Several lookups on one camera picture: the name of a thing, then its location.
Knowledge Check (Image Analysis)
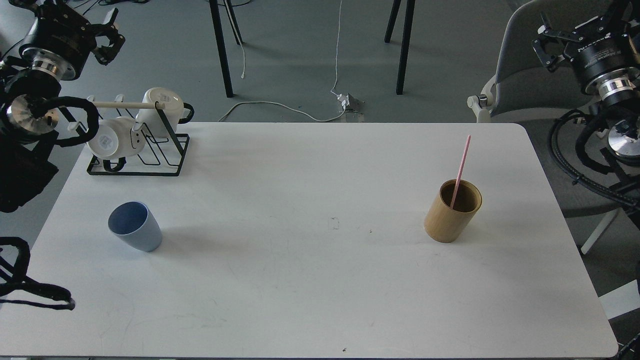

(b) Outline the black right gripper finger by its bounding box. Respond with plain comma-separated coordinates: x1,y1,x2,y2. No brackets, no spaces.
532,38,569,72
537,13,581,43

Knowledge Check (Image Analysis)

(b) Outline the black cable loop left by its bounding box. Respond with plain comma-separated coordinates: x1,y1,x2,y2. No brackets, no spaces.
0,236,76,312

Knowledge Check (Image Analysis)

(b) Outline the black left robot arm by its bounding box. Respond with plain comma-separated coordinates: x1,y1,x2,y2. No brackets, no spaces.
0,0,126,214

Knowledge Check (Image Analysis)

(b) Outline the black wire mug rack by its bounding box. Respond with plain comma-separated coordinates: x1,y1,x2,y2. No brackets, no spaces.
86,96,190,177

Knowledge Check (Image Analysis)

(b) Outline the white mug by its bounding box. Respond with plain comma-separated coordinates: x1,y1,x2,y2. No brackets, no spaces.
87,116,146,173
135,88,195,140

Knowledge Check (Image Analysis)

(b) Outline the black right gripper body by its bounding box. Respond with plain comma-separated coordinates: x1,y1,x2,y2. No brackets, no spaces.
565,16,639,96

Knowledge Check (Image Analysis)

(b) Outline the grey office chair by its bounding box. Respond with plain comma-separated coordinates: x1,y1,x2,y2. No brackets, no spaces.
467,0,622,255

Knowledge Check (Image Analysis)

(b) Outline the pink chopstick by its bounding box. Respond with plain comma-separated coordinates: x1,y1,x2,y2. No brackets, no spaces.
449,134,472,210

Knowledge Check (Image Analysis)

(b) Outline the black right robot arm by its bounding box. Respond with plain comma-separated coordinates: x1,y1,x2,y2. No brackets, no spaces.
532,6,639,211

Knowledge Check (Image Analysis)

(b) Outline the black table leg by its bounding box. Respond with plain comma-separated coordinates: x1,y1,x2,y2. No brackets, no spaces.
384,0,416,96
208,0,243,98

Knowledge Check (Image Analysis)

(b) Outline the white cable on floor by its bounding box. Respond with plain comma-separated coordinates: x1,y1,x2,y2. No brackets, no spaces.
218,0,351,123

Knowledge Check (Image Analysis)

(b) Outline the white mug rear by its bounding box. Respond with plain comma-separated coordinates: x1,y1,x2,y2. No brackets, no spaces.
135,88,195,140

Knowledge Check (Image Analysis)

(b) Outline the black cable bundle right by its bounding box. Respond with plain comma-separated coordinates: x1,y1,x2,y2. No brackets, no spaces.
548,109,640,211

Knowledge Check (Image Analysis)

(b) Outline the black table leg right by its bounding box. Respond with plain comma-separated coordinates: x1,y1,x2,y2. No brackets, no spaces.
384,0,416,96

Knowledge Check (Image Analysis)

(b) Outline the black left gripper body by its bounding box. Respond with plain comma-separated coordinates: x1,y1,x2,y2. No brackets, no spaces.
18,0,108,81

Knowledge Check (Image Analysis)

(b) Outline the black table leg left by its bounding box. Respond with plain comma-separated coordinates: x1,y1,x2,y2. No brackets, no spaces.
208,0,243,98

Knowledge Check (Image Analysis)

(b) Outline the bamboo cylinder holder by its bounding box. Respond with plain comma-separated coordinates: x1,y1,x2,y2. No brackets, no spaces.
423,179,483,243

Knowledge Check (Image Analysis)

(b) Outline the white mug front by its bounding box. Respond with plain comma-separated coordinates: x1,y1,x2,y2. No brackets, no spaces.
87,116,146,173

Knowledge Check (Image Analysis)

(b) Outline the white power plug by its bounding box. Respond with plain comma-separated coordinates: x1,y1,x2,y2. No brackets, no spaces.
336,93,362,114

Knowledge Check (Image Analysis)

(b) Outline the blue plastic cup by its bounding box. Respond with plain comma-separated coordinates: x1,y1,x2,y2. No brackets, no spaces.
107,201,163,253

